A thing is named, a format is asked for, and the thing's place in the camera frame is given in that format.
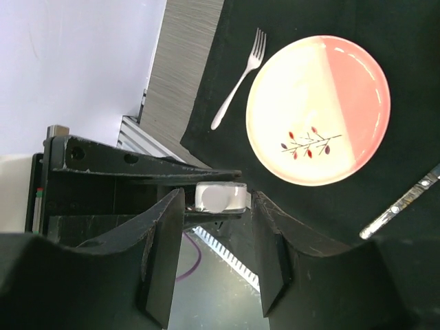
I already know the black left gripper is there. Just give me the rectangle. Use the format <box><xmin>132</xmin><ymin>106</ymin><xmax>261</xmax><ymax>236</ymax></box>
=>
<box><xmin>25</xmin><ymin>135</ymin><xmax>241</xmax><ymax>236</ymax></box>

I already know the white nail polish bottle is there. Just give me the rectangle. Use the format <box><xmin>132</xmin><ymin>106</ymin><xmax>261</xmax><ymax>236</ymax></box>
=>
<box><xmin>195</xmin><ymin>181</ymin><xmax>248</xmax><ymax>214</ymax></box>

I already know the black cloth placemat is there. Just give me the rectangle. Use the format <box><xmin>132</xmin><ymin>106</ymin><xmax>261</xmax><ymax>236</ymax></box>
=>
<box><xmin>181</xmin><ymin>1</ymin><xmax>439</xmax><ymax>246</ymax></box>

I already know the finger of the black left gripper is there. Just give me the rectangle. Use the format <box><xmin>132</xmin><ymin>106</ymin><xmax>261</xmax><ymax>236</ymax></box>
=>
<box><xmin>184</xmin><ymin>211</ymin><xmax>243</xmax><ymax>227</ymax></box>

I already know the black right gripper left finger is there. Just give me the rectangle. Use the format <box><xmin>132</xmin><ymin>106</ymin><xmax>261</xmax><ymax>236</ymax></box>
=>
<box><xmin>1</xmin><ymin>189</ymin><xmax>185</xmax><ymax>329</ymax></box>

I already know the pink and cream plate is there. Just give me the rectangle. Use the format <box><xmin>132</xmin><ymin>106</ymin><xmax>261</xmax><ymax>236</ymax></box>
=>
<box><xmin>245</xmin><ymin>35</ymin><xmax>391</xmax><ymax>186</ymax></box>

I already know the white slotted cable duct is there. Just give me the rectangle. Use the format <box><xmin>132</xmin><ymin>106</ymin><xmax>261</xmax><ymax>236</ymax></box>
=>
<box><xmin>191</xmin><ymin>226</ymin><xmax>260</xmax><ymax>292</ymax></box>

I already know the silver fork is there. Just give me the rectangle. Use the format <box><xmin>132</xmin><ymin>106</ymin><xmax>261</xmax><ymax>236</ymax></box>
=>
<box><xmin>210</xmin><ymin>27</ymin><xmax>267</xmax><ymax>131</ymax></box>

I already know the silver table knife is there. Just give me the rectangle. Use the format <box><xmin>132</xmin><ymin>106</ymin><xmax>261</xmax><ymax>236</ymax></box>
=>
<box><xmin>359</xmin><ymin>164</ymin><xmax>440</xmax><ymax>240</ymax></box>

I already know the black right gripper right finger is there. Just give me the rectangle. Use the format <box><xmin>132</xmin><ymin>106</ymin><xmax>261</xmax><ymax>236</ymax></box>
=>
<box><xmin>250</xmin><ymin>190</ymin><xmax>440</xmax><ymax>330</ymax></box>

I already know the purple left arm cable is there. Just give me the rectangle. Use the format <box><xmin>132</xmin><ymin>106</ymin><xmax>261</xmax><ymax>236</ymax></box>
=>
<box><xmin>175</xmin><ymin>230</ymin><xmax>202</xmax><ymax>282</ymax></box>

